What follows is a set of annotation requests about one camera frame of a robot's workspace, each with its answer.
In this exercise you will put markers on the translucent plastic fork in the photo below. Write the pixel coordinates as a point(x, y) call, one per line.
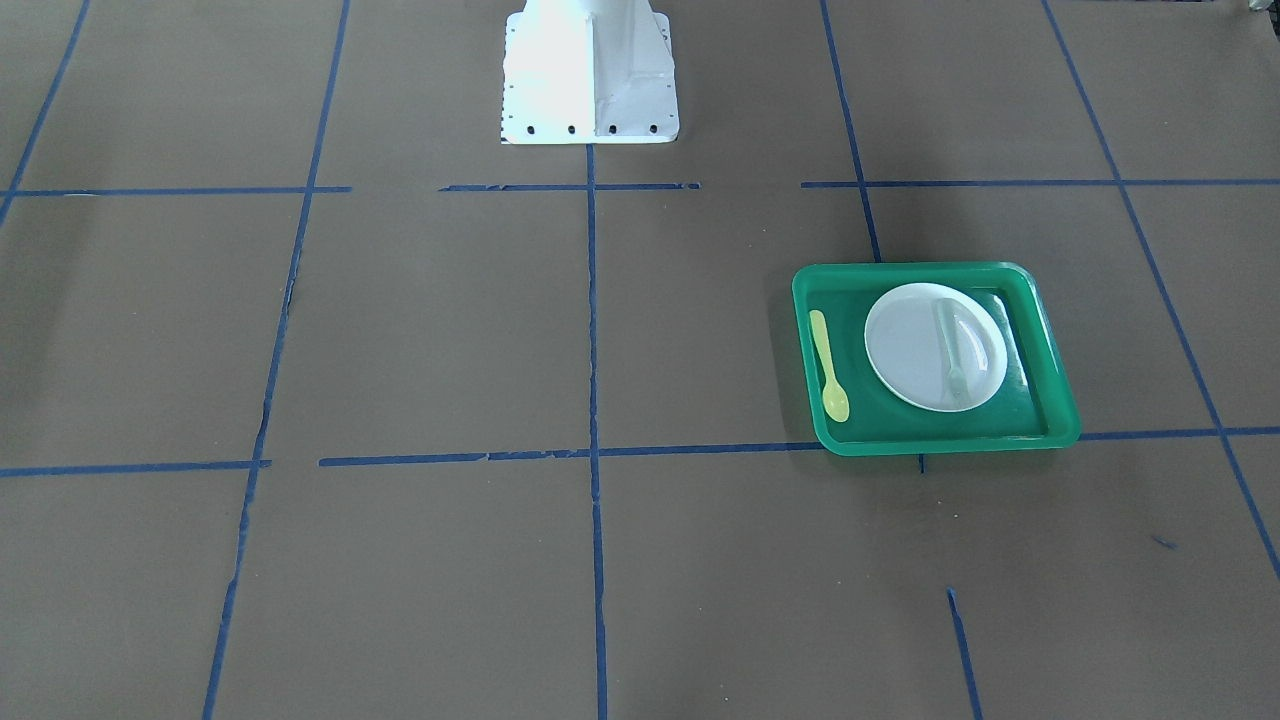
point(955, 377)

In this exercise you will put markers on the yellow plastic spoon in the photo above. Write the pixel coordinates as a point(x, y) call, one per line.
point(834, 398)

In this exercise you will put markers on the white round plate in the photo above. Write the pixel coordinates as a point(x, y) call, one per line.
point(904, 348)

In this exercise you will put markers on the green plastic tray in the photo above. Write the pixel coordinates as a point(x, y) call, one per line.
point(1034, 409)

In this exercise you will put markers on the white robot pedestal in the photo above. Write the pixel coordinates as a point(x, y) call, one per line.
point(588, 72)

